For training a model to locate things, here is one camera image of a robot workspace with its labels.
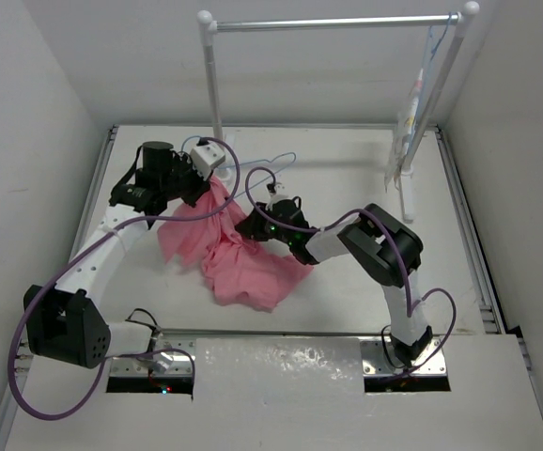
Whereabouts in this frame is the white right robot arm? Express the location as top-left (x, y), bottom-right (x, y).
top-left (236, 195), bottom-right (432, 366)

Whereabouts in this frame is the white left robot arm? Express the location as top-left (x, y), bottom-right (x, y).
top-left (23, 140), bottom-right (225, 368)

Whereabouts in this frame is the white patterned hanging garment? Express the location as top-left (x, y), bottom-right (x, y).
top-left (383, 68), bottom-right (426, 189)

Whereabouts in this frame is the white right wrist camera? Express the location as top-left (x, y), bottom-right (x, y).
top-left (266, 181), bottom-right (288, 209)

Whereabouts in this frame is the pink t shirt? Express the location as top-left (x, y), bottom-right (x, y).
top-left (157, 202), bottom-right (313, 312)

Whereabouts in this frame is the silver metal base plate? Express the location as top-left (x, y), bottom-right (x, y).
top-left (110, 333), bottom-right (447, 385)

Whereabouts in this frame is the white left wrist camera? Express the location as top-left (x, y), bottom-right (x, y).
top-left (189, 141), bottom-right (225, 180)

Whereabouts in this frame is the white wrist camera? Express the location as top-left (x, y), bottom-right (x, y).
top-left (189, 141), bottom-right (225, 180)
top-left (266, 181), bottom-right (288, 209)

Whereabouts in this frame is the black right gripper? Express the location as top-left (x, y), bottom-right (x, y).
top-left (238, 201), bottom-right (295, 245)

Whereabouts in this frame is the white clothes rack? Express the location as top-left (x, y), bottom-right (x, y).
top-left (197, 1), bottom-right (480, 224)

